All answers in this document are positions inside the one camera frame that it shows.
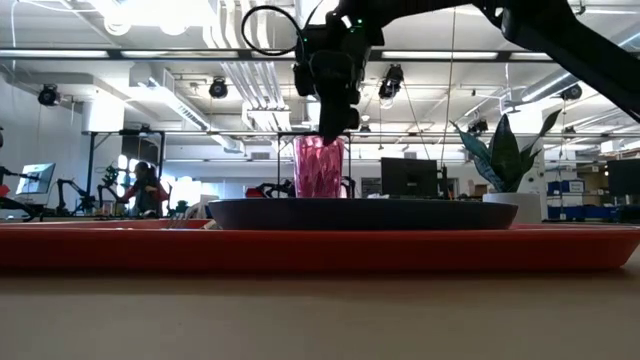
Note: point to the pink faceted plastic cup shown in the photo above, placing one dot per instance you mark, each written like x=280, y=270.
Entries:
x=317, y=170

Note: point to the dark blue plate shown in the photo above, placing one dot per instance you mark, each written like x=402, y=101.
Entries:
x=360, y=215

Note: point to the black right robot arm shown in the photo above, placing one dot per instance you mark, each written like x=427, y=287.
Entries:
x=575, y=45

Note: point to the red plastic tray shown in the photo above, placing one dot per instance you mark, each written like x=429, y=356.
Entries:
x=300, y=250

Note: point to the black ceiling spotlight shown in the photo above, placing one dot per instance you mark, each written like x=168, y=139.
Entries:
x=391, y=81
x=48, y=95
x=218, y=88

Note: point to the black background monitor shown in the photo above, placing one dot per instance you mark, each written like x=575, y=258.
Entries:
x=409, y=177
x=625, y=177

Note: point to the green plant in white pot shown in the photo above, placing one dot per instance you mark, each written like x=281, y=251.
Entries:
x=505, y=165

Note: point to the person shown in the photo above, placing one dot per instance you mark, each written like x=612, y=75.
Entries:
x=145, y=192

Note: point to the shelf with blue bins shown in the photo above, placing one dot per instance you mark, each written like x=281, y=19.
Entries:
x=575, y=200

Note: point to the bright-screen background monitor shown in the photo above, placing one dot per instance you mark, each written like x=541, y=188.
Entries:
x=36, y=178

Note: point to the black aluminium rig frame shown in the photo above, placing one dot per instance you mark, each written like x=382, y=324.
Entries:
x=175, y=54

